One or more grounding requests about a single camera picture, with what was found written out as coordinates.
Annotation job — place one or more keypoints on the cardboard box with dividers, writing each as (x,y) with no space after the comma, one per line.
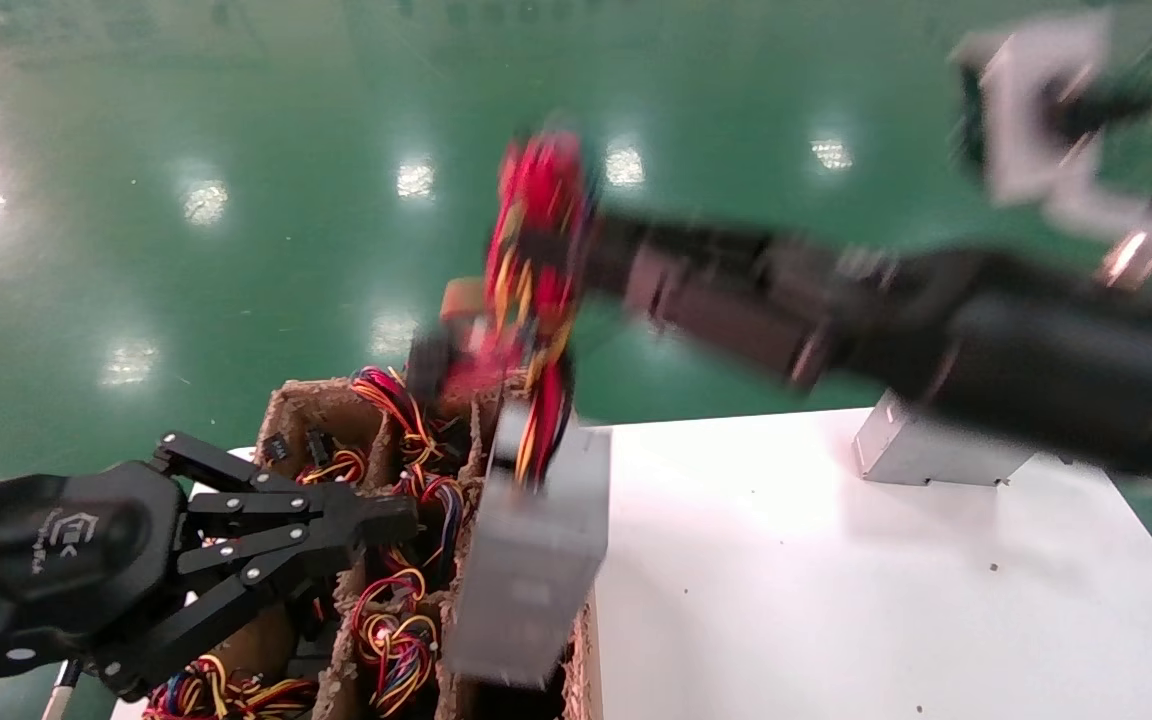
(316,405)

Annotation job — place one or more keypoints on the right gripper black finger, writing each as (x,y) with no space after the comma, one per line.
(706,250)
(736,320)

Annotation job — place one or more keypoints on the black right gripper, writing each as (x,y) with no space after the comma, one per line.
(1036,360)

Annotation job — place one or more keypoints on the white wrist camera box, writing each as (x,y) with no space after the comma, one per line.
(1036,110)

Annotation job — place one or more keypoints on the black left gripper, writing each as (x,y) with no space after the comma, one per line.
(56,560)

